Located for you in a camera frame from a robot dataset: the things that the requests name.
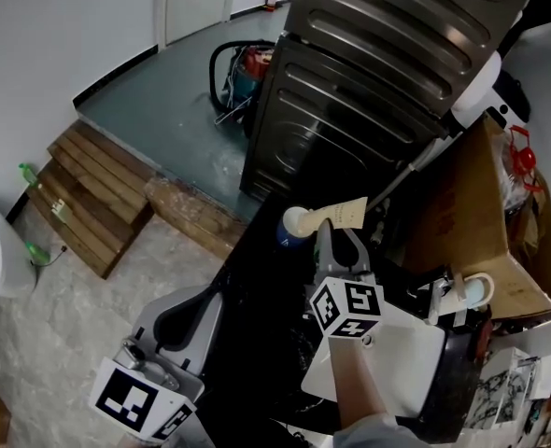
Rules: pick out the person's right forearm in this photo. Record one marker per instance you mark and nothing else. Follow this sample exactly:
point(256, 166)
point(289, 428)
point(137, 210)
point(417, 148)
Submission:
point(357, 385)

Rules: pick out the white cup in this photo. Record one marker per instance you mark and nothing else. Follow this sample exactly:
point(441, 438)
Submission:
point(478, 289)

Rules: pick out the brown cardboard box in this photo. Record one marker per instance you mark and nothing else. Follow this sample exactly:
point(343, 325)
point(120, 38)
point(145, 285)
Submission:
point(471, 222)

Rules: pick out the white door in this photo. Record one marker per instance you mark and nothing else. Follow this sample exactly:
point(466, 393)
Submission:
point(196, 5)

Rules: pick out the worn wooden plank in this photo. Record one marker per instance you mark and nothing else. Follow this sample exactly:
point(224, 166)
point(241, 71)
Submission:
point(191, 215)

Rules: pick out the small white box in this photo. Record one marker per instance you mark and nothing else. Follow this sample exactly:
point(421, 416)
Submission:
point(60, 209)

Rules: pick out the marbled white box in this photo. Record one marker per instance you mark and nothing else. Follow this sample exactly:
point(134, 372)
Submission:
point(504, 390)

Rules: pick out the dark grey stacked washing machines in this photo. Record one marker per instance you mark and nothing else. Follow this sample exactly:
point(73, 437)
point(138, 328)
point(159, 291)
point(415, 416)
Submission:
point(359, 87)

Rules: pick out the white sink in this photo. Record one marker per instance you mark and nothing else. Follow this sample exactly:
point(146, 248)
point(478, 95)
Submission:
point(397, 367)

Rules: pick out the green plastic bottle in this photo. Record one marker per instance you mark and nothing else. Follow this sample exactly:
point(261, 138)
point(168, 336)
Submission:
point(28, 173)
point(38, 254)

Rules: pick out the red and teal vacuum cleaner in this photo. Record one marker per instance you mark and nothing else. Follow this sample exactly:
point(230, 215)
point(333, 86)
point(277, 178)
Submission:
point(245, 75)

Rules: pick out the wooden steps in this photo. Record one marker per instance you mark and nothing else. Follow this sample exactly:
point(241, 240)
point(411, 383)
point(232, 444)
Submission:
point(93, 194)

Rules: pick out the white rounded appliance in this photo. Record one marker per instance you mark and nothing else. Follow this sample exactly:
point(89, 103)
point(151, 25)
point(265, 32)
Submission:
point(0, 250)

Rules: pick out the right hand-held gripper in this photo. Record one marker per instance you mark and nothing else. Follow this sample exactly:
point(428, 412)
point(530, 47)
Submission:
point(345, 303)

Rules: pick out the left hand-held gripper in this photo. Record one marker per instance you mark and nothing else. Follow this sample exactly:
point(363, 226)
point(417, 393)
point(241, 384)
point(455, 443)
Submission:
point(131, 397)

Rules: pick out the cream paper slip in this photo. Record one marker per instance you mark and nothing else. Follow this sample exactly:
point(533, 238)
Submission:
point(345, 215)

